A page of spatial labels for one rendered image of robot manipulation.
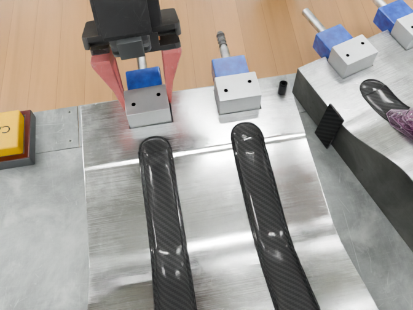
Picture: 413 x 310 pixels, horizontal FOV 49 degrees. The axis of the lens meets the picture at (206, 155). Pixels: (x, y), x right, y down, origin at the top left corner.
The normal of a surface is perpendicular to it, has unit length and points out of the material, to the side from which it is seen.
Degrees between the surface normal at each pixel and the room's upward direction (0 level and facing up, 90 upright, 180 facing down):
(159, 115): 90
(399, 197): 90
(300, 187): 3
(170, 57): 82
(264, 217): 3
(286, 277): 27
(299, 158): 3
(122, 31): 61
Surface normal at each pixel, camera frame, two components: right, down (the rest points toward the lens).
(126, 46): 0.19, 0.91
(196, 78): -0.02, -0.49
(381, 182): -0.89, 0.40
